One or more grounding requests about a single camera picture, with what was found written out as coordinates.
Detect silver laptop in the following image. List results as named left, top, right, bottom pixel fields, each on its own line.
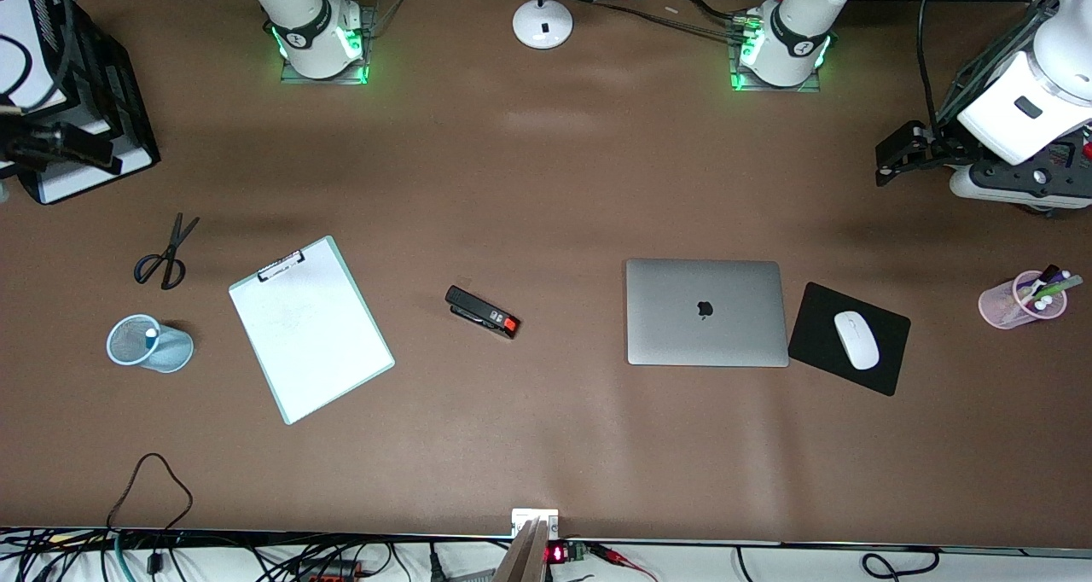
left=625, top=258, right=791, bottom=369

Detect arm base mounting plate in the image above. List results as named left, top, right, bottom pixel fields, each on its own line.
left=729, top=10, right=824, bottom=94
left=280, top=2, right=369, bottom=86

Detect white paper sheet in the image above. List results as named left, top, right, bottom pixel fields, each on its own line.
left=36, top=147, right=156, bottom=205
left=0, top=0, right=69, bottom=113

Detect black stacked letter tray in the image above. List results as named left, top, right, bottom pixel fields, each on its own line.
left=0, top=0, right=161, bottom=206

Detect black scissors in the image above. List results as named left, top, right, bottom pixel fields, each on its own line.
left=133, top=213, right=200, bottom=291

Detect black mesh desk organizer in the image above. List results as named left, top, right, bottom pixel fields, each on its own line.
left=937, top=0, right=1092, bottom=218

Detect pink mesh pen cup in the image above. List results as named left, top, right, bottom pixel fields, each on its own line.
left=978, top=270, right=1069, bottom=330

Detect white computer mouse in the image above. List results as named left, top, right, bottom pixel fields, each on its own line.
left=833, top=310, right=881, bottom=371

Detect black mouse pad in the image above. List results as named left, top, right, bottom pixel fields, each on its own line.
left=787, top=281, right=912, bottom=398

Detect blue mesh pen cup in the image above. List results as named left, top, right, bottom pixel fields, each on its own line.
left=106, top=313, right=195, bottom=374

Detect mint clipboard with paper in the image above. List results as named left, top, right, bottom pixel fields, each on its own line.
left=228, top=235, right=396, bottom=427

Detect white round stand base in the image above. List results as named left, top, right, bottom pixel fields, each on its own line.
left=512, top=0, right=574, bottom=50

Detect black stapler red tip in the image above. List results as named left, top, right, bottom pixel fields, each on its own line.
left=444, top=285, right=520, bottom=340

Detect small white box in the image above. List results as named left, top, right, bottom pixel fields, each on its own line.
left=511, top=508, right=561, bottom=538

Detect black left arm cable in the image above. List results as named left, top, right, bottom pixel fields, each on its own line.
left=918, top=0, right=941, bottom=132

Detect black table cable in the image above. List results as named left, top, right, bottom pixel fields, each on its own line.
left=589, top=0, right=752, bottom=44

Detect thin black cable loop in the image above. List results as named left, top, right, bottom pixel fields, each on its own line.
left=106, top=452, right=195, bottom=533

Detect red wire with connector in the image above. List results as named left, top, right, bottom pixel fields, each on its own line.
left=587, top=543, right=659, bottom=582

